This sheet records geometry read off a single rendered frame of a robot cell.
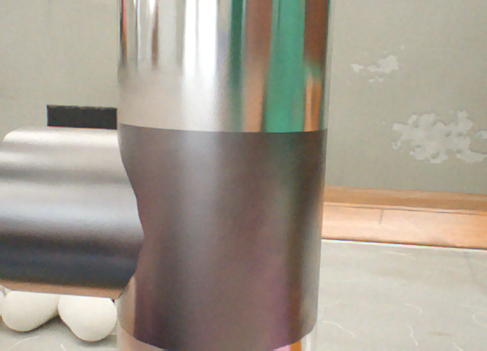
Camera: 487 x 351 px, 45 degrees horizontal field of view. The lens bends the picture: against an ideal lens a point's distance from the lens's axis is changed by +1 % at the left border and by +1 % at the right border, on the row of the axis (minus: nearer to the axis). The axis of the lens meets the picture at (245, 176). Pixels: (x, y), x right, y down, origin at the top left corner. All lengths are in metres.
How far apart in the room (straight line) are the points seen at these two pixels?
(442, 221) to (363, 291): 0.14
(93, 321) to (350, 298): 0.14
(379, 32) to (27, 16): 1.38
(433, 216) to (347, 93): 1.91
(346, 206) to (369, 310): 0.16
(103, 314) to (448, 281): 0.21
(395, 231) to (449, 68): 2.01
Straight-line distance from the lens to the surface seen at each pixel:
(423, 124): 2.43
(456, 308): 0.34
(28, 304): 0.28
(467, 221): 0.48
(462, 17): 2.47
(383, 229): 0.46
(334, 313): 0.31
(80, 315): 0.27
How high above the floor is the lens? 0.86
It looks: 9 degrees down
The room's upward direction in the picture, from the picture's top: 2 degrees clockwise
